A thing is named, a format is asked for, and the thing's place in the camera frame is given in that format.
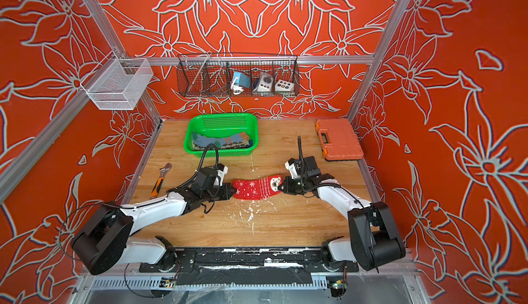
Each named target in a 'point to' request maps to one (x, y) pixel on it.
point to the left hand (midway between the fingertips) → (238, 188)
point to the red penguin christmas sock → (256, 189)
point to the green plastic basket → (223, 125)
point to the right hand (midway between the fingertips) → (275, 186)
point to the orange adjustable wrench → (159, 181)
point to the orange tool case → (339, 139)
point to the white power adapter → (265, 83)
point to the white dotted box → (284, 86)
